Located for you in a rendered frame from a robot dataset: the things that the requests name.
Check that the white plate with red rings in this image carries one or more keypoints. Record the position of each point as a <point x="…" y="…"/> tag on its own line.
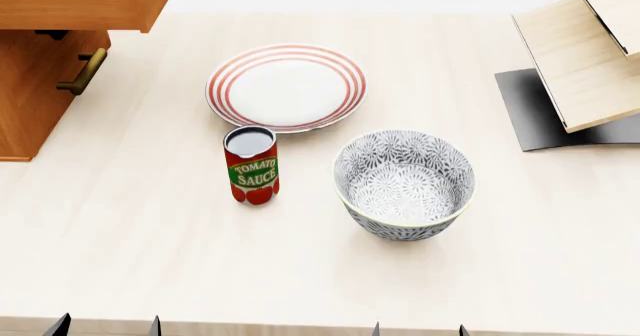
<point x="287" y="88"/>

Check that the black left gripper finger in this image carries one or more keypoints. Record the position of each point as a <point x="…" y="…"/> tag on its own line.
<point x="61" y="327"/>
<point x="156" y="328"/>

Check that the black metal rack base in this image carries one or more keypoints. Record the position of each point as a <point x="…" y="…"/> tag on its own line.
<point x="530" y="107"/>

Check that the light wooden slanted shelf board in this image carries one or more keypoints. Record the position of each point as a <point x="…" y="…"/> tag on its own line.
<point x="615" y="6"/>
<point x="575" y="62"/>

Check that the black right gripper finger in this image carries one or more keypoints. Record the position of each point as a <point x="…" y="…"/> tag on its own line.
<point x="463" y="332"/>
<point x="376" y="330"/>

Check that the red tomato sauce can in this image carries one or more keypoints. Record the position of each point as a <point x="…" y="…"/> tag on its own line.
<point x="252" y="174"/>

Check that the brown wooden cabinet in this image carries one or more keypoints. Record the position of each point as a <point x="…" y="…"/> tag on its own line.
<point x="25" y="99"/>

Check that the grey floral patterned bowl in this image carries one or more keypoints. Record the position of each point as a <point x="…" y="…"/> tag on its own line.
<point x="405" y="186"/>

